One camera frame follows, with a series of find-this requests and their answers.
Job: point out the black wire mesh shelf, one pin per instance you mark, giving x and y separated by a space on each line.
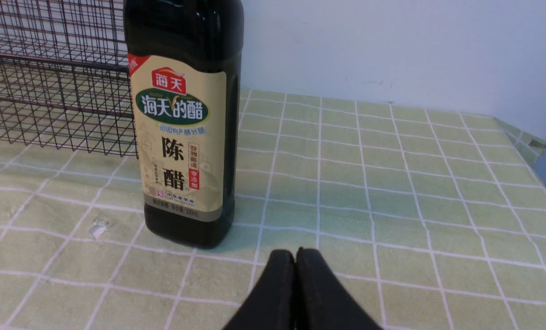
64 78

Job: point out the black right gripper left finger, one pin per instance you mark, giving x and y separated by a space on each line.
270 304

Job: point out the dark vinegar bottle beige label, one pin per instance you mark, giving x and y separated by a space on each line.
184 59

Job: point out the green checkered tablecloth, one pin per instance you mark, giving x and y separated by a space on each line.
433 220

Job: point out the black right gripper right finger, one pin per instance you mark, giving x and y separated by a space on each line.
322 302

